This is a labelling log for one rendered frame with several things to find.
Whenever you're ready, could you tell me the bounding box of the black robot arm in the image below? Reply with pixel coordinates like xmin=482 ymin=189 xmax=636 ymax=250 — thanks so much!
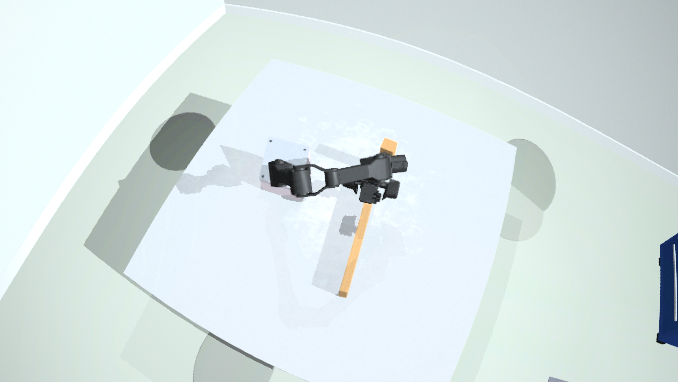
xmin=268 ymin=152 xmax=408 ymax=204

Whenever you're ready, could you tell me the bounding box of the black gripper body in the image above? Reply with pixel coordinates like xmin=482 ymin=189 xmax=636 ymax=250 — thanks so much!
xmin=342 ymin=179 xmax=401 ymax=199

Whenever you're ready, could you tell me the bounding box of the light wooden board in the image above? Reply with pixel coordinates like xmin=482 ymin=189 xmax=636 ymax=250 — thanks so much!
xmin=339 ymin=203 xmax=373 ymax=298

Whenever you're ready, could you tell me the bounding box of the wooden post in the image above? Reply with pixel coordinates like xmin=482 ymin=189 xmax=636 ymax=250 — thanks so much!
xmin=379 ymin=137 xmax=397 ymax=156

